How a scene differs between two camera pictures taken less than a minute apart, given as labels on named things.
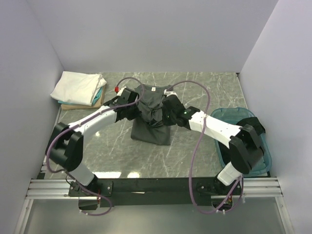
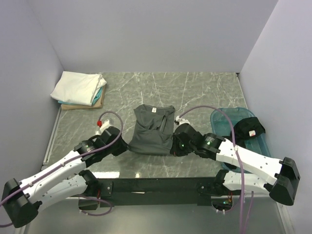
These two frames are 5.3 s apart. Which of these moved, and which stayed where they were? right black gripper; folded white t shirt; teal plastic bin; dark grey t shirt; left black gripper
Moved: dark grey t shirt; right black gripper; left black gripper
Stayed: folded white t shirt; teal plastic bin
